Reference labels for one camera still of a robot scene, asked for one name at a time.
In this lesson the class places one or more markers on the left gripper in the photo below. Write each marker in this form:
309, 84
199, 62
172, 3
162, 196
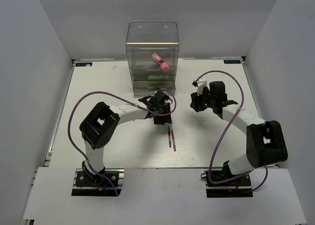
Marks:
167, 118

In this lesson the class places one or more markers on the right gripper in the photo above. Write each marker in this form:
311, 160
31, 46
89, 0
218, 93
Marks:
196, 104

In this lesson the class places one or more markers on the red pen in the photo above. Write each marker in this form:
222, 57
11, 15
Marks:
173, 140

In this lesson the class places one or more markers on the purple pen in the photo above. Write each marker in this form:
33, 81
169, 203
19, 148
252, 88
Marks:
169, 137

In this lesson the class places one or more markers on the green capped highlighter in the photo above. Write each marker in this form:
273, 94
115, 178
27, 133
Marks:
157, 77

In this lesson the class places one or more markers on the pink capped clip jar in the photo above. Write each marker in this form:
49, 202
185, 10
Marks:
159, 61

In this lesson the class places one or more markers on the clear plastic drawer organizer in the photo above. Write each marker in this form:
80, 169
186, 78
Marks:
152, 50

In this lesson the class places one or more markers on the green pen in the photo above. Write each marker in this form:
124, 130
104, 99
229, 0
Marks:
157, 88

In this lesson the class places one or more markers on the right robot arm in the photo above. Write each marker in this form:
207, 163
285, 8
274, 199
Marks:
265, 144

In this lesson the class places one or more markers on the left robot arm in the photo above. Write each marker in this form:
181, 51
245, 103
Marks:
98, 127

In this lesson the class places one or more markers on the right blue table label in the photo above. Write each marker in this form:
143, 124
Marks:
232, 61

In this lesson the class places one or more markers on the blue table label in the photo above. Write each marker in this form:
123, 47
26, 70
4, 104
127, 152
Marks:
232, 61
84, 64

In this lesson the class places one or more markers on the left blue table label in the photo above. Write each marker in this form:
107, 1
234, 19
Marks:
84, 64

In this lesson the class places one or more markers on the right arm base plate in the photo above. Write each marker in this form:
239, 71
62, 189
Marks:
238, 188

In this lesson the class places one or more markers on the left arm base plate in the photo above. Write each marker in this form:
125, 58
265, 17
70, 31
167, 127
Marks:
83, 185

